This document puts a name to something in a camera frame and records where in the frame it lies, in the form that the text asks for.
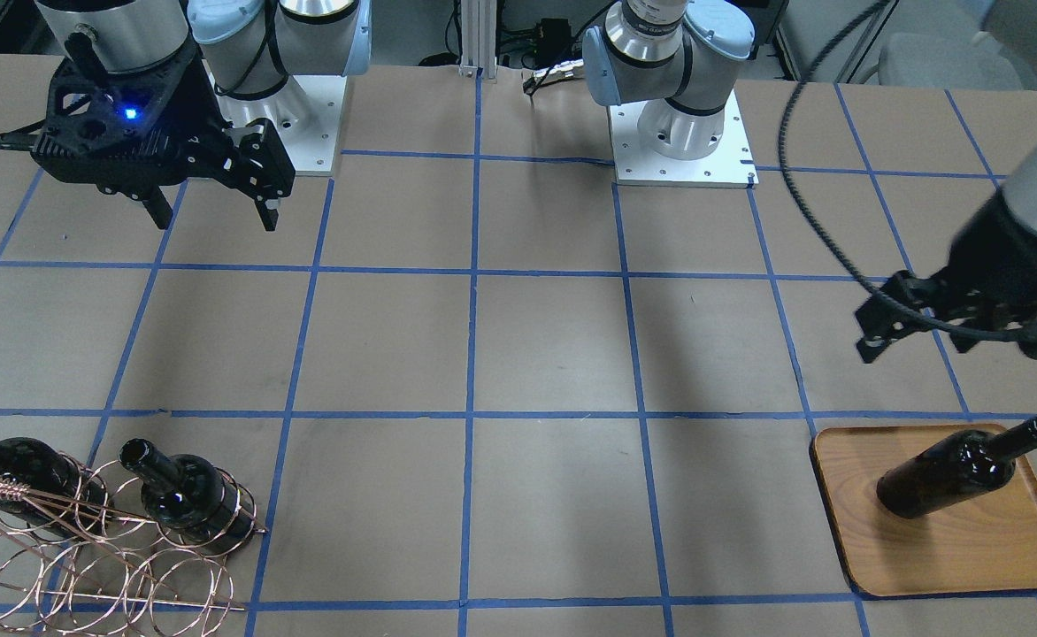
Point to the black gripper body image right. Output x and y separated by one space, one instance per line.
1007 258

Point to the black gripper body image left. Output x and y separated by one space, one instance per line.
203 118

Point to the dark wine bottle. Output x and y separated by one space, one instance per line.
966 464
190 499
37 465

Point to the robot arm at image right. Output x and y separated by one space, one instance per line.
681 60

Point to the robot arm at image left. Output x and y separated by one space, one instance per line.
249 48

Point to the wooden tray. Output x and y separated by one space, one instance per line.
986 544

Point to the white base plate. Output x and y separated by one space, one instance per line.
297 133
656 145

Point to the aluminium frame post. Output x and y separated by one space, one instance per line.
478 38

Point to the copper wire bottle basket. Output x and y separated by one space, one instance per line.
129 580

